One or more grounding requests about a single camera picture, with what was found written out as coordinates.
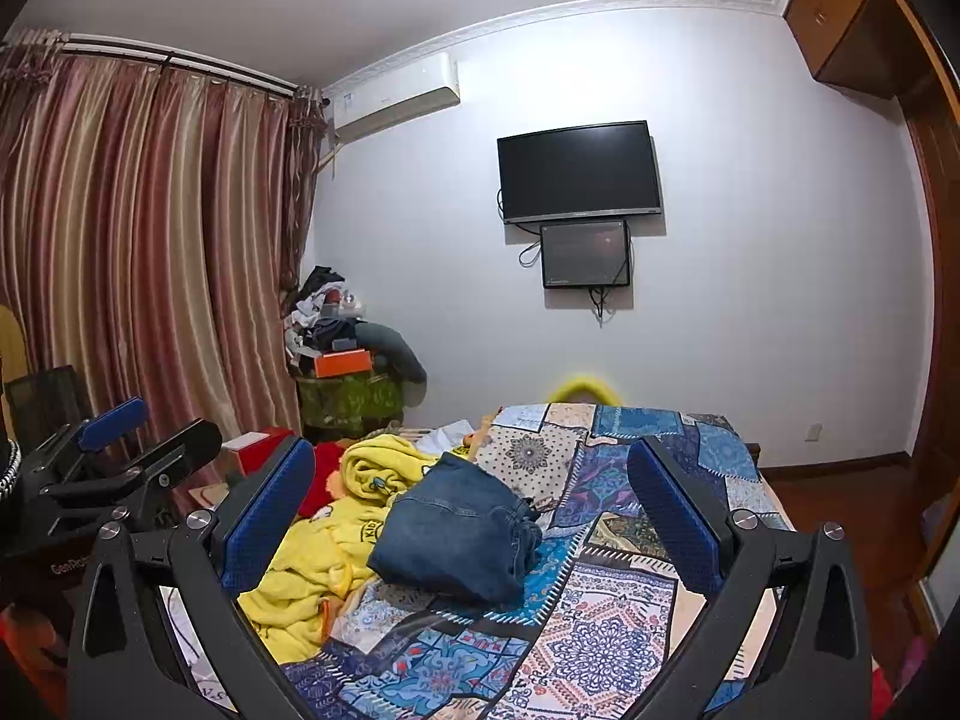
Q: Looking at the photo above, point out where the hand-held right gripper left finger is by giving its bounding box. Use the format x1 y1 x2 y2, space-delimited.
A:
66 435 331 720

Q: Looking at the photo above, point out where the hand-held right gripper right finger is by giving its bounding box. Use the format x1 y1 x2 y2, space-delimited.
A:
626 435 875 720

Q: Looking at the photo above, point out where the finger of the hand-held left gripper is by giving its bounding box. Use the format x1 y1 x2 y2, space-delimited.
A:
112 418 224 497
22 397 149 481

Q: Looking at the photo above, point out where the blue denim jacket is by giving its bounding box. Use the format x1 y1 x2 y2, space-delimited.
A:
366 451 545 605

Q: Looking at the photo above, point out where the pile of mixed clothes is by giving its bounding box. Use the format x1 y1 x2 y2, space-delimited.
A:
283 265 368 372

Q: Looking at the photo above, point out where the red garment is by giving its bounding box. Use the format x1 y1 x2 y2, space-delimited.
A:
300 441 350 518

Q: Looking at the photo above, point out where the red box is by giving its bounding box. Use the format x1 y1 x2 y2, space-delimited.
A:
221 427 295 477

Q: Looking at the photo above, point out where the black mesh chair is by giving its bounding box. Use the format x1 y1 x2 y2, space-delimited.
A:
4 365 95 451

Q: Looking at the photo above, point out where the yellow printed blanket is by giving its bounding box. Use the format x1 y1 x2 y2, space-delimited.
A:
238 433 443 665

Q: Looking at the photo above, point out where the orange cloth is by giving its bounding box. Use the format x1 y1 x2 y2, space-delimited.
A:
0 604 72 695

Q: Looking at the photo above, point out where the light wooden board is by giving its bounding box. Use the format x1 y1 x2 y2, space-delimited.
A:
0 304 27 391

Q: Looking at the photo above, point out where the blue patchwork blanket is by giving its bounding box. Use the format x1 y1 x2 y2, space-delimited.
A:
277 401 796 720

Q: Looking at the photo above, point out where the green patterned cloth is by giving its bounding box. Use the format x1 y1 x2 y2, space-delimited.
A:
295 371 404 440

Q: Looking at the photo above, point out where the yellow plush toy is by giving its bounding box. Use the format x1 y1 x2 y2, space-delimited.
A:
546 373 623 407

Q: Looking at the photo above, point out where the orange box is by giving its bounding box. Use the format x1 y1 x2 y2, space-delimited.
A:
313 349 374 378

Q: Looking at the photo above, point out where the striped red-brown curtain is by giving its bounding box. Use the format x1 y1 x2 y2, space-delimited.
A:
0 26 331 466

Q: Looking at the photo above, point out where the white air conditioner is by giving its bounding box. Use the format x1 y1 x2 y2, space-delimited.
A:
321 52 460 143

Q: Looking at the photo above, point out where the brown wooden wardrobe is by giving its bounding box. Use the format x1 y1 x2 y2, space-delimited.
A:
780 0 960 616

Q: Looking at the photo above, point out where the small black wall monitor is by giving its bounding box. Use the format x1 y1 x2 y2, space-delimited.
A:
540 219 631 290

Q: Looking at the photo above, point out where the black wall television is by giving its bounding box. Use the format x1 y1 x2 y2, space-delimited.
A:
496 120 662 224

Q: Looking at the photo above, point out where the curtain rail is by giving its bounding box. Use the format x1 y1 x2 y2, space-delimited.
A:
7 26 301 98

